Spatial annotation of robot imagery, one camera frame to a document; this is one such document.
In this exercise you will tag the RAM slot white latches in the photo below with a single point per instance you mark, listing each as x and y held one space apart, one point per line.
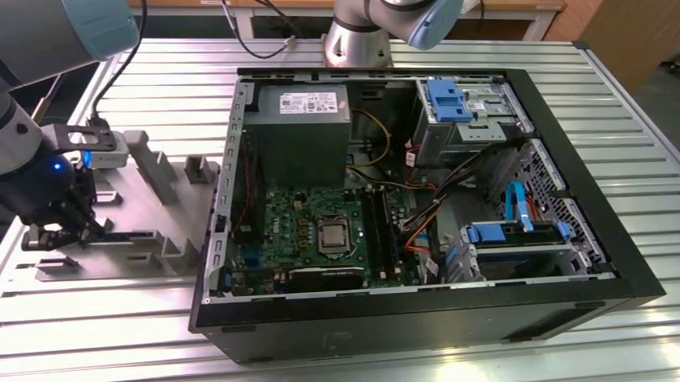
376 238

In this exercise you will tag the silver CPU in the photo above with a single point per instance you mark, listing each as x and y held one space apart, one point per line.
333 235

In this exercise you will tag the silver camera black bracket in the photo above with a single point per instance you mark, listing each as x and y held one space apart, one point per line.
109 159

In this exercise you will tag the brown wooden cabinet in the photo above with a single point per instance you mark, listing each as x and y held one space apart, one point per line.
622 36

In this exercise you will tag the grey power supply unit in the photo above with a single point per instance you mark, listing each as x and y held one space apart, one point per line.
297 147

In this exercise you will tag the green motherboard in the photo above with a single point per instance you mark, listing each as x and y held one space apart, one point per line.
286 207

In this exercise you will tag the small white pink tag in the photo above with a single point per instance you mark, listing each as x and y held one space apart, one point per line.
342 104

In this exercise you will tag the black graphics card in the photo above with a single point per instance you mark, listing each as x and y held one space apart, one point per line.
326 278

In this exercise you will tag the blue drive bay latch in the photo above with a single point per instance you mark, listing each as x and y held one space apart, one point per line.
447 99

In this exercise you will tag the grey parts rack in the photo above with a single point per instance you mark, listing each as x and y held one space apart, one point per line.
143 215

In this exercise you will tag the hard disk in blue carrier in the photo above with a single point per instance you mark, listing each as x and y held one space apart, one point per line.
495 234

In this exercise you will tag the blue plastic carrier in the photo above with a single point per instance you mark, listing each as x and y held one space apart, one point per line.
453 258

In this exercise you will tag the metal drive cage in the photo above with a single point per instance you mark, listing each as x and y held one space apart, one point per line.
479 131

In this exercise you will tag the blue board connector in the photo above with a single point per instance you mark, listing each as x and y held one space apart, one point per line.
252 256

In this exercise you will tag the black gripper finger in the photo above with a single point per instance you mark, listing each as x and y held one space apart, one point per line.
43 238
85 199

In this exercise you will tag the wooden workbench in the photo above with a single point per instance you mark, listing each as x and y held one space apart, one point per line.
505 6

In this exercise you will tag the black PC case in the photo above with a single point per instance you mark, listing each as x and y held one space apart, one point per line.
372 330

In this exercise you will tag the metal disk bay cage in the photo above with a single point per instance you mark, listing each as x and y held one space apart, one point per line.
531 250

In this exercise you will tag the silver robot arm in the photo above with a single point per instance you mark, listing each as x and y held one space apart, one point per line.
33 40

